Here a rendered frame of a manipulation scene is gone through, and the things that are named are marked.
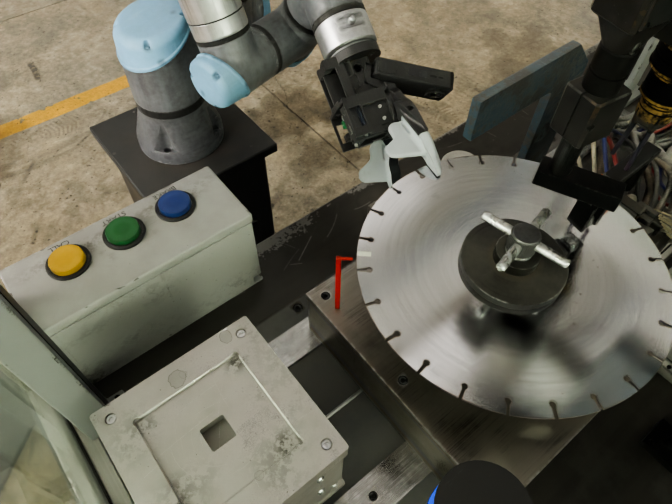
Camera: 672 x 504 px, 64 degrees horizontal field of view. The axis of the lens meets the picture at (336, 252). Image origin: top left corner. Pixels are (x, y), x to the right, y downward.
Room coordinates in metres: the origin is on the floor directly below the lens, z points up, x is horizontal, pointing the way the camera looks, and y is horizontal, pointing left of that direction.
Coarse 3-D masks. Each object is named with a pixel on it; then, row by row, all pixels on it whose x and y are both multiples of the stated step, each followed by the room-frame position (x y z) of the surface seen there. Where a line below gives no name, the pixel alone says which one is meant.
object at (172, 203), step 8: (168, 192) 0.46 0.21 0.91; (176, 192) 0.46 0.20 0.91; (184, 192) 0.46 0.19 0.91; (160, 200) 0.44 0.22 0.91; (168, 200) 0.44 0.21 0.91; (176, 200) 0.44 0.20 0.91; (184, 200) 0.44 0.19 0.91; (160, 208) 0.43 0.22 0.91; (168, 208) 0.43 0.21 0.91; (176, 208) 0.43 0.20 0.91; (184, 208) 0.43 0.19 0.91; (168, 216) 0.42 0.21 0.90; (176, 216) 0.42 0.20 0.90
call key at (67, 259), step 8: (64, 248) 0.37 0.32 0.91; (72, 248) 0.37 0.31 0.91; (80, 248) 0.37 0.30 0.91; (56, 256) 0.35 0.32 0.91; (64, 256) 0.35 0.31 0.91; (72, 256) 0.35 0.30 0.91; (80, 256) 0.35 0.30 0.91; (48, 264) 0.34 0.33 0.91; (56, 264) 0.34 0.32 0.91; (64, 264) 0.34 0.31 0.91; (72, 264) 0.34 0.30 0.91; (80, 264) 0.35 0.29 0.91; (56, 272) 0.33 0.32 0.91; (64, 272) 0.33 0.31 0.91; (72, 272) 0.34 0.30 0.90
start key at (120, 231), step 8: (128, 216) 0.42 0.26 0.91; (112, 224) 0.40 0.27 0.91; (120, 224) 0.40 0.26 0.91; (128, 224) 0.40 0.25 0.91; (136, 224) 0.40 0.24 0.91; (112, 232) 0.39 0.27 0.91; (120, 232) 0.39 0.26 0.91; (128, 232) 0.39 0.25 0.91; (136, 232) 0.39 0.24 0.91; (112, 240) 0.38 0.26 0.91; (120, 240) 0.38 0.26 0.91; (128, 240) 0.38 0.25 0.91
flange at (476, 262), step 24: (480, 240) 0.35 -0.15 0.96; (504, 240) 0.34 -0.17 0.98; (552, 240) 0.35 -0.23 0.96; (480, 264) 0.32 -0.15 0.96; (528, 264) 0.31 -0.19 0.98; (552, 264) 0.32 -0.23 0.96; (480, 288) 0.29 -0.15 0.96; (504, 288) 0.29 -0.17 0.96; (528, 288) 0.29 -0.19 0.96; (552, 288) 0.29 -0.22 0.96
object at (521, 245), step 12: (492, 216) 0.35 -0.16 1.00; (540, 216) 0.35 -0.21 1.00; (504, 228) 0.34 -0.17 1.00; (516, 228) 0.33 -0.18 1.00; (528, 228) 0.33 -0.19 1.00; (516, 240) 0.32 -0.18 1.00; (528, 240) 0.32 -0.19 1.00; (540, 240) 0.32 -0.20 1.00; (516, 252) 0.31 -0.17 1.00; (528, 252) 0.31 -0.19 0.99; (540, 252) 0.31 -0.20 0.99; (552, 252) 0.31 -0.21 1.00; (504, 264) 0.29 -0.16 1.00; (564, 264) 0.29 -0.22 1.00
